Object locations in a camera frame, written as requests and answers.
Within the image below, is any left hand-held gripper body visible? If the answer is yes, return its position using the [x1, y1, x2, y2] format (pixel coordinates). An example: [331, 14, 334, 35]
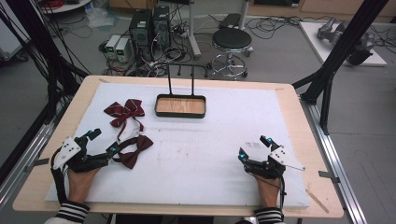
[51, 133, 110, 174]

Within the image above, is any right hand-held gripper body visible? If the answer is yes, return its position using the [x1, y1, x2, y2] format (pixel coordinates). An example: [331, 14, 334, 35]
[244, 145, 306, 180]

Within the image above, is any plain maroon bow tie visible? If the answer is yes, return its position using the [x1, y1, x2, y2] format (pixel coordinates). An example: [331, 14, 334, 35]
[112, 133, 155, 170]

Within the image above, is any striped maroon bow tie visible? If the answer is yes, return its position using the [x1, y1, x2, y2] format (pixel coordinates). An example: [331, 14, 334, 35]
[103, 98, 147, 142]

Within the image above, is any black rack with wooden base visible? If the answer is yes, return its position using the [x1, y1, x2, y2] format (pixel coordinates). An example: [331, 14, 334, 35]
[154, 63, 208, 119]

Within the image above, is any person's left hand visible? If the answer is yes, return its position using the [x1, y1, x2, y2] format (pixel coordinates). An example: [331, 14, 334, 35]
[65, 167, 101, 204]

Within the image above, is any person's right hand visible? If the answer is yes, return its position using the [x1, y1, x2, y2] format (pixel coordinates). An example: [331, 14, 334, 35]
[253, 174, 281, 210]

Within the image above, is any wooden table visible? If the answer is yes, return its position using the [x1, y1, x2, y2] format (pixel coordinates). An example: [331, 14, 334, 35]
[12, 75, 345, 219]

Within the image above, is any white foam mat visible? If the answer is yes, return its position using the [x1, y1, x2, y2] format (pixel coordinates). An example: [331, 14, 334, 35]
[45, 81, 311, 209]

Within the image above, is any thin wooden stick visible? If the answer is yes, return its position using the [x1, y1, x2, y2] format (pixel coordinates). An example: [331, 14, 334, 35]
[305, 189, 331, 215]

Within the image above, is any white power supply unit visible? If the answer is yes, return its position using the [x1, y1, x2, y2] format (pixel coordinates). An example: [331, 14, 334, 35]
[105, 34, 121, 60]
[114, 37, 132, 63]

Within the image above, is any black round stool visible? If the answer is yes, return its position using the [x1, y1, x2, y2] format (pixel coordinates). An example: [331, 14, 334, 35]
[210, 27, 255, 79]

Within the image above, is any white floor board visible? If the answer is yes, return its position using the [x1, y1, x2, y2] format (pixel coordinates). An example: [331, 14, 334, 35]
[298, 21, 389, 67]

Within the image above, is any large black computer tower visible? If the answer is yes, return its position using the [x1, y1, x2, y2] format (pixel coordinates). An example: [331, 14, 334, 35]
[128, 8, 154, 61]

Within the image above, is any clear plastic bag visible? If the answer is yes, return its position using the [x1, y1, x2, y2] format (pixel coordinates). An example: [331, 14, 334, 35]
[85, 7, 120, 30]

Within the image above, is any grey equipment case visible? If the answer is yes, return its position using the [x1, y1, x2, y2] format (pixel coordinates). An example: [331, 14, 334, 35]
[0, 14, 31, 62]

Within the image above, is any flat black box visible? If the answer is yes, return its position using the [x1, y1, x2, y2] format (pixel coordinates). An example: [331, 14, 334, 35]
[218, 12, 243, 31]

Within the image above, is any slim black computer tower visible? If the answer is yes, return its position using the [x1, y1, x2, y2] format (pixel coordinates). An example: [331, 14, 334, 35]
[151, 5, 172, 51]

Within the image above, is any white desk leg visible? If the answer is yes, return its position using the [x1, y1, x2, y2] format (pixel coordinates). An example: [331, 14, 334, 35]
[238, 0, 252, 31]
[186, 0, 203, 61]

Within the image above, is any round white table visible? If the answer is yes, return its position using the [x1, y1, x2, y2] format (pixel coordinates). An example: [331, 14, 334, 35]
[39, 0, 93, 15]

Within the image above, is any metal bracket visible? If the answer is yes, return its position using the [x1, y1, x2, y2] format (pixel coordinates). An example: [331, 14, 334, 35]
[318, 170, 341, 185]
[23, 157, 50, 174]

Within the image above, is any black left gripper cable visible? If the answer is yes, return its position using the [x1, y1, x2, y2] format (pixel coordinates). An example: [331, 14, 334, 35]
[49, 147, 69, 205]

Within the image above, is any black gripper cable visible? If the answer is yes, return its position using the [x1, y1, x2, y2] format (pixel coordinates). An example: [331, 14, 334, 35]
[277, 176, 288, 213]
[49, 147, 69, 205]

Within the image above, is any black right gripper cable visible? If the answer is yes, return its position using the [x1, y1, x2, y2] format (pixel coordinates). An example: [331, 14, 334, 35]
[277, 176, 288, 213]

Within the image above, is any aluminium rail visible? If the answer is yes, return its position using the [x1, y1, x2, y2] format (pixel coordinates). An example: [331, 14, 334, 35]
[0, 119, 55, 210]
[299, 95, 369, 224]

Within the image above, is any black frame stand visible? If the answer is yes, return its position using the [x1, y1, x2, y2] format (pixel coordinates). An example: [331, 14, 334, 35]
[291, 0, 390, 135]
[0, 0, 92, 126]

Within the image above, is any tangle of floor cables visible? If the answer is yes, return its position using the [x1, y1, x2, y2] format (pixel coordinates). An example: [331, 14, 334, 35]
[245, 14, 314, 41]
[98, 29, 195, 77]

